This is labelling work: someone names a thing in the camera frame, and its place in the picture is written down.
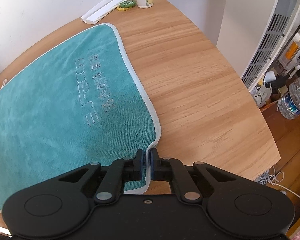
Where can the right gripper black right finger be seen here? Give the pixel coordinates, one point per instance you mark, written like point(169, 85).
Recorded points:
point(160, 168)

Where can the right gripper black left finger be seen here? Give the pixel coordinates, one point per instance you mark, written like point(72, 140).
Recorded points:
point(133, 168)

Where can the teal microfiber towel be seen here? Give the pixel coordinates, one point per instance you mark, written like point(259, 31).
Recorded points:
point(78, 103)

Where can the blue label water bottle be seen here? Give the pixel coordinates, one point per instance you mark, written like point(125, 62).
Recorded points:
point(289, 104)

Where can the white slatted appliance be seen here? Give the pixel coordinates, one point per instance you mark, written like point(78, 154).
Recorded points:
point(283, 21)

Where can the folded white paper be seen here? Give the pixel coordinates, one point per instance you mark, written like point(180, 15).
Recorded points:
point(99, 11)

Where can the green yellow round item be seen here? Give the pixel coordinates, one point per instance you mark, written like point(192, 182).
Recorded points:
point(126, 5)

